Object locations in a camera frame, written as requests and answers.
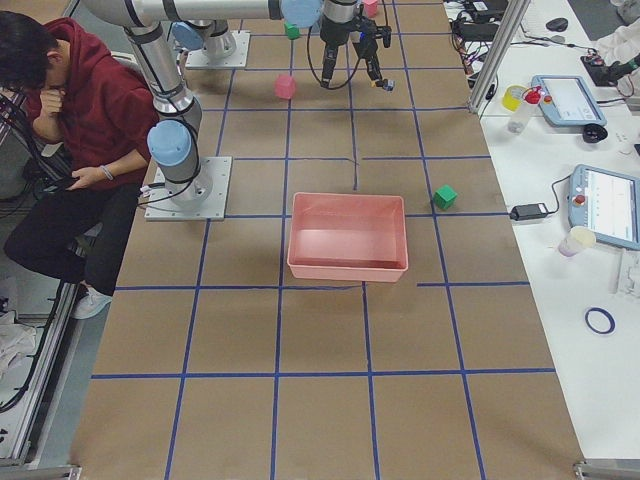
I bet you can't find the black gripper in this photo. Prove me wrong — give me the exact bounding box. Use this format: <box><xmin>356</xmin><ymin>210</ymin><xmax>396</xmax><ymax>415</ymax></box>
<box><xmin>320</xmin><ymin>34</ymin><xmax>344</xmax><ymax>88</ymax></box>
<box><xmin>352</xmin><ymin>15</ymin><xmax>386</xmax><ymax>88</ymax></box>

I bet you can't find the yellow push button switch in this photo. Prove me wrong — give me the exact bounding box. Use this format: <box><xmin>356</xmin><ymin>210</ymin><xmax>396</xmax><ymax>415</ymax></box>
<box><xmin>381</xmin><ymin>79</ymin><xmax>395</xmax><ymax>92</ymax></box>

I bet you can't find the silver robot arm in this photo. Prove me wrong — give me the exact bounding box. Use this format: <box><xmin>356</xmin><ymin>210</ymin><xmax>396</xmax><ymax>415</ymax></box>
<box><xmin>172</xmin><ymin>13</ymin><xmax>395</xmax><ymax>91</ymax></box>
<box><xmin>86</xmin><ymin>1</ymin><xmax>363</xmax><ymax>219</ymax></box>

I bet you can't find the green cube centre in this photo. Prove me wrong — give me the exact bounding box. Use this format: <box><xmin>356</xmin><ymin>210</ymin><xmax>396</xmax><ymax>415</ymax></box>
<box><xmin>284</xmin><ymin>22</ymin><xmax>301</xmax><ymax>40</ymax></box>

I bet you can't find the pink cube front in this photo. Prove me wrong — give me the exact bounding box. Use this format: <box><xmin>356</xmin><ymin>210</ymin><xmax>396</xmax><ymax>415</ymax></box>
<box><xmin>362</xmin><ymin>0</ymin><xmax>379</xmax><ymax>19</ymax></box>

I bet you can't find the pink cube near person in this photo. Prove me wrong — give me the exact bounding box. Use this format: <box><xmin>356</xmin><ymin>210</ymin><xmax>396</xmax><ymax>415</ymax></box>
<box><xmin>274</xmin><ymin>74</ymin><xmax>297</xmax><ymax>100</ymax></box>

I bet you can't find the yellow tape roll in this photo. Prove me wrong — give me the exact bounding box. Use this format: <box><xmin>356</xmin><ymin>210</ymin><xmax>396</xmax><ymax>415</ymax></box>
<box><xmin>501</xmin><ymin>85</ymin><xmax>528</xmax><ymax>112</ymax></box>

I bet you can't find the green cube near bin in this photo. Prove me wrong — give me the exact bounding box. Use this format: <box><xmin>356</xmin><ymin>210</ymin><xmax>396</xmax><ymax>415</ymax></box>
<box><xmin>432</xmin><ymin>184</ymin><xmax>458</xmax><ymax>210</ymax></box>

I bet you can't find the clear squeeze bottle red cap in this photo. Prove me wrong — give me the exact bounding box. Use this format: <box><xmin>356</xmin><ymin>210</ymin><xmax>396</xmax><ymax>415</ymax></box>
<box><xmin>507</xmin><ymin>85</ymin><xmax>544</xmax><ymax>134</ymax></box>

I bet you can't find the pink plastic bin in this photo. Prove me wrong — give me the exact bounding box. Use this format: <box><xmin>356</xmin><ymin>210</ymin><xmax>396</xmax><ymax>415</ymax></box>
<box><xmin>287</xmin><ymin>192</ymin><xmax>409</xmax><ymax>282</ymax></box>

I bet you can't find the far teach pendant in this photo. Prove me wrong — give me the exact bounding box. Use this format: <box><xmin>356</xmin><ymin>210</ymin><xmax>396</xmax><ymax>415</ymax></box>
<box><xmin>531</xmin><ymin>75</ymin><xmax>607</xmax><ymax>127</ymax></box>

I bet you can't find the teach pendant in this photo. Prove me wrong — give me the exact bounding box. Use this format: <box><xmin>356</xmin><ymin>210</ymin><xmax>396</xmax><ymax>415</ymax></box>
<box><xmin>531</xmin><ymin>75</ymin><xmax>607</xmax><ymax>127</ymax></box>
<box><xmin>567</xmin><ymin>164</ymin><xmax>639</xmax><ymax>251</ymax></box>

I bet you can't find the black power adapter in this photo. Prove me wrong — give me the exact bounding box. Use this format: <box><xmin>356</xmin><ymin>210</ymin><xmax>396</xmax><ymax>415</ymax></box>
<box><xmin>509</xmin><ymin>203</ymin><xmax>550</xmax><ymax>221</ymax></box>

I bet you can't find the black round lens cap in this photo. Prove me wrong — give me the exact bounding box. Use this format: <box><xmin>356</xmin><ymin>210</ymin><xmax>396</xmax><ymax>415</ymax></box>
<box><xmin>582</xmin><ymin>123</ymin><xmax>608</xmax><ymax>144</ymax></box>

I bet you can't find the person in red hoodie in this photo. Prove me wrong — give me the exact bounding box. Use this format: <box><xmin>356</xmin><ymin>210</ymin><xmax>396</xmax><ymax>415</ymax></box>
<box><xmin>0</xmin><ymin>10</ymin><xmax>162</xmax><ymax>321</ymax></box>

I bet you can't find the white paper cup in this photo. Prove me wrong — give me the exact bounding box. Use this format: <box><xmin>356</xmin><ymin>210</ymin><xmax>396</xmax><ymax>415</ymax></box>
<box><xmin>557</xmin><ymin>226</ymin><xmax>596</xmax><ymax>258</ymax></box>

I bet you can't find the near teach pendant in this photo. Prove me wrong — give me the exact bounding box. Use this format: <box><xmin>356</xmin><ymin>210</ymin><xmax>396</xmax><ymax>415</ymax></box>
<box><xmin>567</xmin><ymin>164</ymin><xmax>639</xmax><ymax>251</ymax></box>

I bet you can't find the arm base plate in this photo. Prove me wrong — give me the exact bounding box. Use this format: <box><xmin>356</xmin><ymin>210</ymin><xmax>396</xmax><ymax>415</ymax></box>
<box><xmin>185</xmin><ymin>30</ymin><xmax>251</xmax><ymax>70</ymax></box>
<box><xmin>142</xmin><ymin>156</ymin><xmax>232</xmax><ymax>221</ymax></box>

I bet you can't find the aluminium frame post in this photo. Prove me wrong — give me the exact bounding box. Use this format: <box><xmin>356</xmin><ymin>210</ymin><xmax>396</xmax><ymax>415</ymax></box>
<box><xmin>467</xmin><ymin>0</ymin><xmax>530</xmax><ymax>113</ymax></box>

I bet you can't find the blue tape ring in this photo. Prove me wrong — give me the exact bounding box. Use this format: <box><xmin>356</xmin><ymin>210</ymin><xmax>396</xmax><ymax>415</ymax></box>
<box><xmin>583</xmin><ymin>306</ymin><xmax>617</xmax><ymax>335</ymax></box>

